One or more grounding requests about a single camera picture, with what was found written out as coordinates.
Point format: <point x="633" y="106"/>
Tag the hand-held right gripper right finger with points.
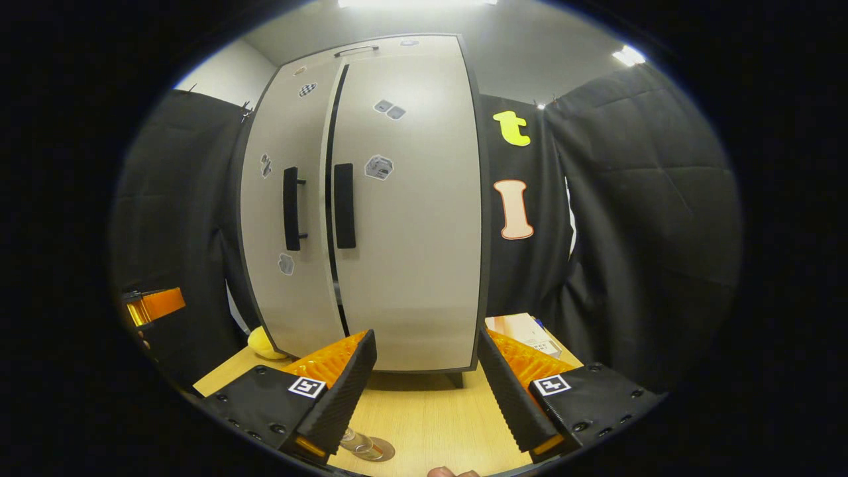
<point x="507" y="397"/>

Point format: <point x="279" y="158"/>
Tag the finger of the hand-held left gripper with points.
<point x="156" y="305"/>

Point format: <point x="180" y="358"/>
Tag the large ceiling light panel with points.
<point x="417" y="3"/>

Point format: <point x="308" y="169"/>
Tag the black backdrop cloth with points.
<point x="530" y="278"/>

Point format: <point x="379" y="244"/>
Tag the white and orange booklet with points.
<point x="520" y="331"/>

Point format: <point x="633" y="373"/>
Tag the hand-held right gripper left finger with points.
<point x="344" y="397"/>

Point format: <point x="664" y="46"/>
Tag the small ceiling light panel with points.
<point x="629" y="55"/>

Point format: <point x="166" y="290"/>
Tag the white and grey cabinet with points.
<point x="483" y="265"/>

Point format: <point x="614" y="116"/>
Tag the yellow soft object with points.
<point x="265" y="346"/>

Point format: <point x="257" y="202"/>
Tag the clear glass bottle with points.
<point x="356" y="442"/>

